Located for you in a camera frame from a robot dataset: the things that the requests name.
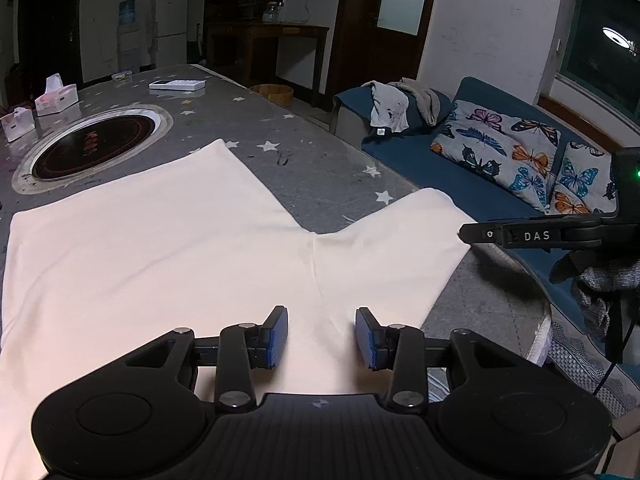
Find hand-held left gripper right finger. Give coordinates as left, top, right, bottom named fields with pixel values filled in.
left=354, top=306, right=551, bottom=414

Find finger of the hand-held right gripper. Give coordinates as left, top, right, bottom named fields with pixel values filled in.
left=458, top=214, right=617, bottom=251

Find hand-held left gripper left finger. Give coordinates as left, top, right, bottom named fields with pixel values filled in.
left=90, top=305, right=291, bottom=415

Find cream white pants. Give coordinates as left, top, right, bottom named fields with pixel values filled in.
left=0, top=138, right=474, bottom=480

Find person's right hand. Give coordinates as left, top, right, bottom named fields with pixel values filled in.
left=549, top=252, right=640, bottom=330

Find small butterfly print pillow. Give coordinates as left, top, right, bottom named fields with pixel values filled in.
left=547, top=140, right=622, bottom=216

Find large butterfly print pillow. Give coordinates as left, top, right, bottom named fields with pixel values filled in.
left=430, top=99, right=564, bottom=212

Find blue sofa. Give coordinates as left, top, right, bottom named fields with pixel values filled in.
left=330, top=76, right=640, bottom=346

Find grey patterned blanket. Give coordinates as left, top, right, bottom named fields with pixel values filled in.
left=529, top=305, right=640, bottom=423

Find window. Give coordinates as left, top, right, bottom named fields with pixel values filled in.
left=549, top=0, right=640, bottom=133

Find beige grey garment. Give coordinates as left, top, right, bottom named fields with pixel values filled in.
left=400, top=77, right=444, bottom=127

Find grey star tablecloth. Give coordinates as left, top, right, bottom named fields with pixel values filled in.
left=0, top=62, right=552, bottom=411

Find light grey garment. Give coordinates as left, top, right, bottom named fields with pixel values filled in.
left=368, top=80, right=411, bottom=139

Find round wooden bucket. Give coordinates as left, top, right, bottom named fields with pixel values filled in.
left=248, top=83, right=295, bottom=107

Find round black built-in cooktop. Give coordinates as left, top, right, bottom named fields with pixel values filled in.
left=12, top=102, right=174, bottom=196

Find white remote control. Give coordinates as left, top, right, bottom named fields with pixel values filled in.
left=148, top=79, right=207, bottom=93

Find wooden door with glass pane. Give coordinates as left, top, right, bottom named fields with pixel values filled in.
left=326, top=0, right=444, bottom=107

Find dark wooden side table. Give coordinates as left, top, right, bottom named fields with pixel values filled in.
left=204, top=20, right=331, bottom=107

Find white pink tissue box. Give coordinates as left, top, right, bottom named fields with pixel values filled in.
left=0, top=106, right=36, bottom=142
left=33, top=74, right=80, bottom=117

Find white refrigerator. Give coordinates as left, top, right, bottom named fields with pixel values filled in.
left=153, top=0, right=190, bottom=67

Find water dispenser with blue bottle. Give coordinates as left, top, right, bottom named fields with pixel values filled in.
left=116, top=0, right=142, bottom=74

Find dark door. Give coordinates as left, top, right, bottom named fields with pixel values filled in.
left=17, top=0, right=84, bottom=97

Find black cable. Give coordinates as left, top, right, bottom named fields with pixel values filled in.
left=594, top=296, right=632, bottom=397

